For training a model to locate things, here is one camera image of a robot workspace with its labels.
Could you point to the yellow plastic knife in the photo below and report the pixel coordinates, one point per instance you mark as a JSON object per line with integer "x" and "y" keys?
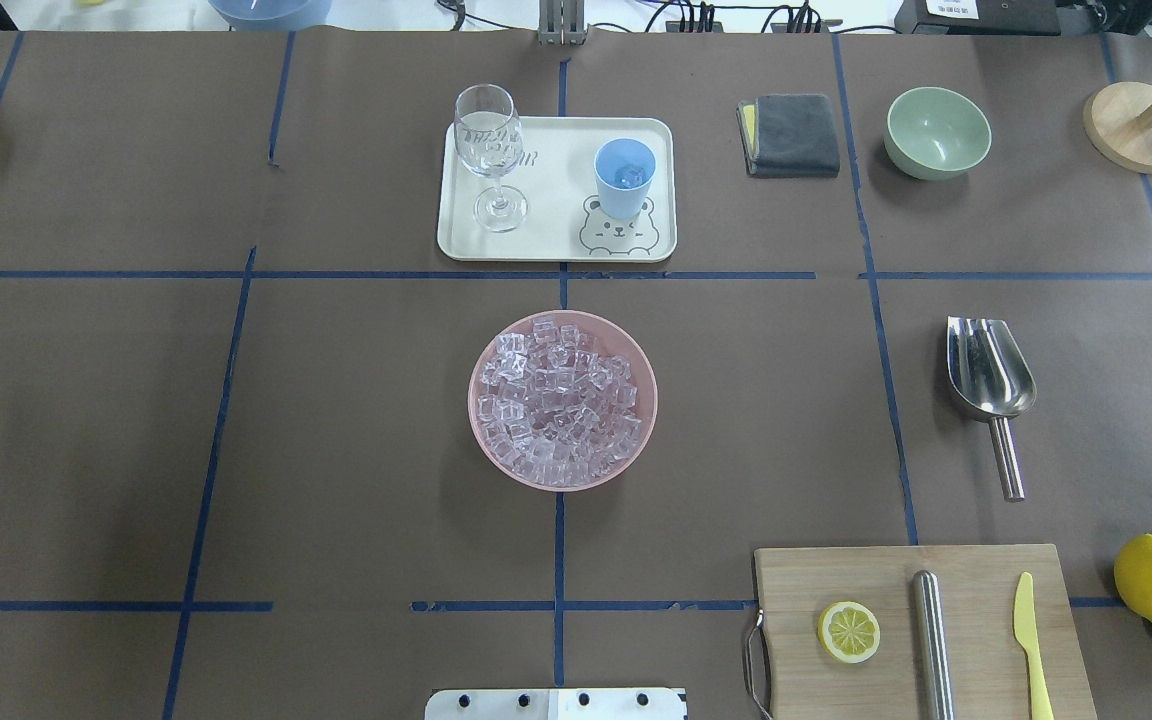
{"x": 1025, "y": 631}

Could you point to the wooden cup stand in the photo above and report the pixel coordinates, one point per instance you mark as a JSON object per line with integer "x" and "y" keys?
{"x": 1118, "y": 121}

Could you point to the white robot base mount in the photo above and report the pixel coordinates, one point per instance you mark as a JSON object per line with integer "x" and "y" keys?
{"x": 559, "y": 703}

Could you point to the stainless steel ice scoop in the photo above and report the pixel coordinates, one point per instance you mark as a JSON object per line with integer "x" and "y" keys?
{"x": 992, "y": 383}

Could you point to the pink bowl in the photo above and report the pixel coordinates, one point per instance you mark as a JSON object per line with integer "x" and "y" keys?
{"x": 561, "y": 400}

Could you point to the green bowl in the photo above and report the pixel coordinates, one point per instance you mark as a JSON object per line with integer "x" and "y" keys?
{"x": 935, "y": 134}

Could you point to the wooden cutting board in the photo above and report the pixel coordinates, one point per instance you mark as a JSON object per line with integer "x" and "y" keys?
{"x": 988, "y": 668}

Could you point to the blue plastic cup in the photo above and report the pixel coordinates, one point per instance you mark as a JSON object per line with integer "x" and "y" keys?
{"x": 622, "y": 204}

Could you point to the ice cube in cup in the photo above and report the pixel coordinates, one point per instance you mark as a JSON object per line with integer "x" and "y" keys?
{"x": 629, "y": 177}

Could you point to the grey yellow folded cloth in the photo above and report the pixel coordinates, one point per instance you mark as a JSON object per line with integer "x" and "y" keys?
{"x": 789, "y": 135}

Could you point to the clear wine glass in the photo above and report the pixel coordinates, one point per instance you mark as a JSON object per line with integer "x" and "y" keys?
{"x": 489, "y": 141}

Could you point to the steel muddler black cap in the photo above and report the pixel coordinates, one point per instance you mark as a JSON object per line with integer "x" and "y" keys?
{"x": 930, "y": 621}

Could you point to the cream bear tray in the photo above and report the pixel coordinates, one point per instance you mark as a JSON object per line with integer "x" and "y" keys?
{"x": 565, "y": 222}

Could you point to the lemon half slice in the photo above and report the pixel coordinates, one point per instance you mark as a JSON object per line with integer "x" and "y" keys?
{"x": 849, "y": 632}

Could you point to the blue bowl on side table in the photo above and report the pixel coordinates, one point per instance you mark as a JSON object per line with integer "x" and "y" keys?
{"x": 272, "y": 15}

